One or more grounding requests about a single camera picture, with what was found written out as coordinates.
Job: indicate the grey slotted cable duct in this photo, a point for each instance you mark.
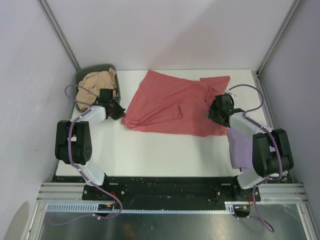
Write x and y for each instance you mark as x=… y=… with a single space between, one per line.
x=103 y=208

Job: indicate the right aluminium frame post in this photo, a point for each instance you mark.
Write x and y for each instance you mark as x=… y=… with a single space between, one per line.
x=280 y=34

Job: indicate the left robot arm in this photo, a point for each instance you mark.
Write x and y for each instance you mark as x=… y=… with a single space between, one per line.
x=73 y=143

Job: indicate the pink t shirt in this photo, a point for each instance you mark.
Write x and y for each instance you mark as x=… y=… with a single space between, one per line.
x=171 y=105

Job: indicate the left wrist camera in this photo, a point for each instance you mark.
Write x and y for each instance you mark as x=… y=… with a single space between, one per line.
x=107 y=95

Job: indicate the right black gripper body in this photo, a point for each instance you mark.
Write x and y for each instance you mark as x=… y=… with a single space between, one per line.
x=215 y=116

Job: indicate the aluminium frame post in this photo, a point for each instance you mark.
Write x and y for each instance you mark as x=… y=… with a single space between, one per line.
x=280 y=34
x=49 y=14

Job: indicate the beige t shirt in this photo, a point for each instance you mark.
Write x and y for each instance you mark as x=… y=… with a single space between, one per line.
x=90 y=85

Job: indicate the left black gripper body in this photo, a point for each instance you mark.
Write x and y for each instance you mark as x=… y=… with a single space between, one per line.
x=117 y=110

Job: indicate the left aluminium frame post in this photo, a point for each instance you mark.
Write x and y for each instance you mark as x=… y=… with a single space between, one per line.
x=49 y=14

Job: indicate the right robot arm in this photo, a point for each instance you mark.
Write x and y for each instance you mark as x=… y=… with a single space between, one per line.
x=271 y=150

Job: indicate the lilac folded t shirt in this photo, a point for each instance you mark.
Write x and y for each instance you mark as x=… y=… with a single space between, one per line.
x=248 y=144

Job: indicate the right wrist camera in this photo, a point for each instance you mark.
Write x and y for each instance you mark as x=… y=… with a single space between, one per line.
x=224 y=102

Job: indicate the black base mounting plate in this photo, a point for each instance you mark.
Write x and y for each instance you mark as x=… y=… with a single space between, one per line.
x=156 y=192

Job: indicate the dark green plastic bin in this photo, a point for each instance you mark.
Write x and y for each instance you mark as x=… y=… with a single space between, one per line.
x=81 y=73

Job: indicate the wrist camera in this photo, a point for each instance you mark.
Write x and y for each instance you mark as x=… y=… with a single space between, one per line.
x=224 y=102
x=107 y=95

